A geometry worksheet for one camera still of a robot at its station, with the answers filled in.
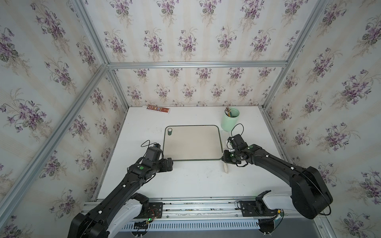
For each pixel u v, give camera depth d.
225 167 0.82
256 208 0.71
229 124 0.96
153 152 0.63
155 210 0.73
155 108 1.18
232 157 0.74
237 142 0.69
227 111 0.95
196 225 0.70
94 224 0.39
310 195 0.41
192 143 0.98
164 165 0.73
